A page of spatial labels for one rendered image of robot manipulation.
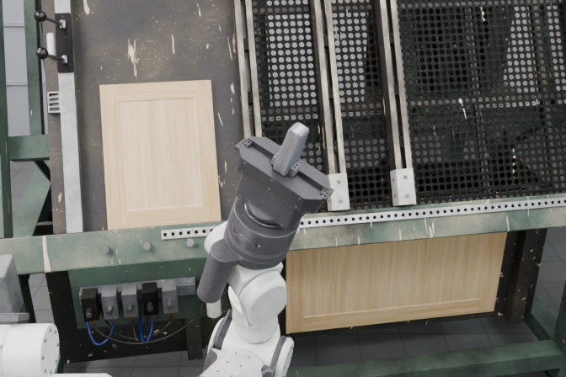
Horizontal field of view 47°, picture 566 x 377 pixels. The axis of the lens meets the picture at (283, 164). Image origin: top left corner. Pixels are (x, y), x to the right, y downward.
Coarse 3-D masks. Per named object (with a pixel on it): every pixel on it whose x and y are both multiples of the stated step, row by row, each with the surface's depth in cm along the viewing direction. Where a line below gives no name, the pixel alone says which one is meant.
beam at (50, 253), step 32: (192, 224) 215; (352, 224) 222; (384, 224) 224; (416, 224) 226; (448, 224) 227; (480, 224) 229; (512, 224) 230; (544, 224) 232; (32, 256) 207; (64, 256) 208; (96, 256) 210; (128, 256) 211; (160, 256) 212; (192, 256) 214
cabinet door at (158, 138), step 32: (128, 96) 219; (160, 96) 220; (192, 96) 222; (128, 128) 218; (160, 128) 220; (192, 128) 221; (128, 160) 217; (160, 160) 219; (192, 160) 220; (128, 192) 216; (160, 192) 218; (192, 192) 219; (128, 224) 215; (160, 224) 216
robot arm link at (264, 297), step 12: (264, 276) 86; (276, 276) 87; (252, 288) 85; (264, 288) 85; (276, 288) 86; (240, 300) 87; (252, 300) 85; (264, 300) 87; (276, 300) 89; (240, 312) 93; (252, 312) 87; (264, 312) 90; (276, 312) 93; (252, 324) 91
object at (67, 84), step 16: (64, 0) 217; (64, 80) 214; (64, 96) 214; (64, 112) 213; (64, 128) 213; (64, 144) 212; (64, 160) 212; (80, 160) 216; (64, 176) 211; (80, 176) 214; (80, 192) 212; (80, 208) 211; (80, 224) 211
